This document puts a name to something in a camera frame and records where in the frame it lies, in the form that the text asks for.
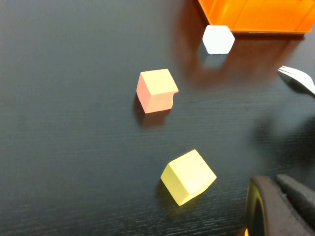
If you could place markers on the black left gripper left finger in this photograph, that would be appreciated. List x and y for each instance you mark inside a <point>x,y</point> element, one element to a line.
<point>273,214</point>

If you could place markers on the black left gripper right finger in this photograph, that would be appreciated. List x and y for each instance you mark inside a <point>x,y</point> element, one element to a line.
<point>301,196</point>

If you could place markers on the white plastic fork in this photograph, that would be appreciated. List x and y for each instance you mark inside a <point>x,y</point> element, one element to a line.
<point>300,78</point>

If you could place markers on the orange plastic cutlery crate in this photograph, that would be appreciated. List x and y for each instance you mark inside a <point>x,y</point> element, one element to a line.
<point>258,14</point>

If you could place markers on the yellow foam cube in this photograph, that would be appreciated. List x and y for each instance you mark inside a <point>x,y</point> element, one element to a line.
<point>189,175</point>

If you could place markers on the orange foam cube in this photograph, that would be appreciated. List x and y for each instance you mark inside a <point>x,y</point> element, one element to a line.
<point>157,91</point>

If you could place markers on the white cube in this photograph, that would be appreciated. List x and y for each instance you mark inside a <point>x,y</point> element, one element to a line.
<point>218,39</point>

